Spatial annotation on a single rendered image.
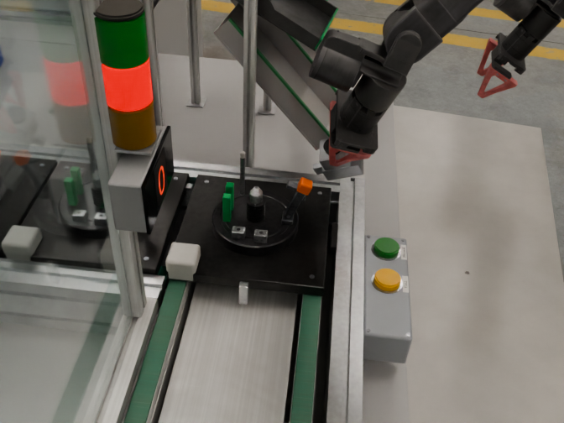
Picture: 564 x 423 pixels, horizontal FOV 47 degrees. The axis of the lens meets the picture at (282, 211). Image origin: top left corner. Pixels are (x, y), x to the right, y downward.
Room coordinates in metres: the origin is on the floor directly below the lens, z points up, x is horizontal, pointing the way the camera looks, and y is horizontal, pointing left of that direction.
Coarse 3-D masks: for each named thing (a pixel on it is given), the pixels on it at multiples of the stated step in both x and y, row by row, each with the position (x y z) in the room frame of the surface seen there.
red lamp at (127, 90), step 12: (108, 72) 0.58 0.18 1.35; (120, 72) 0.57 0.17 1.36; (132, 72) 0.58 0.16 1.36; (144, 72) 0.59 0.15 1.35; (108, 84) 0.58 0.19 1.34; (120, 84) 0.57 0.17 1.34; (132, 84) 0.58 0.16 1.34; (144, 84) 0.59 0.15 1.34; (108, 96) 0.58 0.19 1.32; (120, 96) 0.57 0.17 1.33; (132, 96) 0.58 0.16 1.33; (144, 96) 0.58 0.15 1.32; (120, 108) 0.57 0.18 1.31; (132, 108) 0.58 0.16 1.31
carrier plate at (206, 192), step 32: (192, 192) 0.86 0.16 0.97; (224, 192) 0.86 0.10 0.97; (288, 192) 0.87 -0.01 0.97; (320, 192) 0.88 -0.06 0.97; (192, 224) 0.78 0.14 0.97; (320, 224) 0.79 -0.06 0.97; (224, 256) 0.71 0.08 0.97; (256, 256) 0.71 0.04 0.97; (288, 256) 0.72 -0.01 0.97; (320, 256) 0.72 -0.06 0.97; (256, 288) 0.66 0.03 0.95; (288, 288) 0.66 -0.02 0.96; (320, 288) 0.65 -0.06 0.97
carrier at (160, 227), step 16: (176, 176) 0.90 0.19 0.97; (176, 192) 0.85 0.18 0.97; (160, 208) 0.81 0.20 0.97; (176, 208) 0.81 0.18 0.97; (160, 224) 0.77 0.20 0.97; (144, 240) 0.73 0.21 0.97; (160, 240) 0.73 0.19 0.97; (144, 256) 0.70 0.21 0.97; (160, 256) 0.70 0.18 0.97; (144, 272) 0.67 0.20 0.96
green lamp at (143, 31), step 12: (144, 12) 0.60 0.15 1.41; (96, 24) 0.58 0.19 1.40; (108, 24) 0.57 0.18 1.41; (120, 24) 0.58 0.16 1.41; (132, 24) 0.58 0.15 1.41; (144, 24) 0.60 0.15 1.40; (108, 36) 0.57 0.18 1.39; (120, 36) 0.57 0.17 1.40; (132, 36) 0.58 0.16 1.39; (144, 36) 0.59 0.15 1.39; (108, 48) 0.58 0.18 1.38; (120, 48) 0.57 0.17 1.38; (132, 48) 0.58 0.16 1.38; (144, 48) 0.59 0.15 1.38; (108, 60) 0.58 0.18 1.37; (120, 60) 0.57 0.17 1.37; (132, 60) 0.58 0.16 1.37; (144, 60) 0.59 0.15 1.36
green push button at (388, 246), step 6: (378, 240) 0.76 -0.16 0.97; (384, 240) 0.76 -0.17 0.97; (390, 240) 0.76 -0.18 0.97; (378, 246) 0.75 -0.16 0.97; (384, 246) 0.75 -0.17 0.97; (390, 246) 0.75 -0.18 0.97; (396, 246) 0.75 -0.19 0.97; (378, 252) 0.74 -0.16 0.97; (384, 252) 0.74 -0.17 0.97; (390, 252) 0.74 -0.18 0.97; (396, 252) 0.74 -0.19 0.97
